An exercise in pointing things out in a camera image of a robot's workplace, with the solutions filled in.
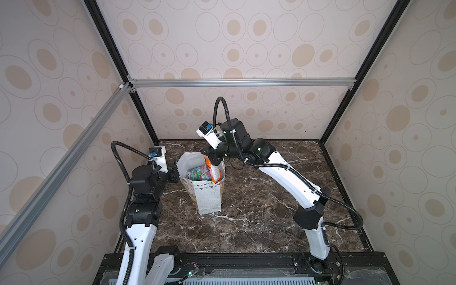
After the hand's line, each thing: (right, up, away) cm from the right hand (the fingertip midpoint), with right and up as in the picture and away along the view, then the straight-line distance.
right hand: (201, 150), depth 68 cm
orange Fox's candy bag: (+6, -9, +1) cm, 10 cm away
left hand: (-9, -2, 0) cm, 9 cm away
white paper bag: (+1, -19, +9) cm, 21 cm away
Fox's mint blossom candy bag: (-3, -10, +13) cm, 17 cm away
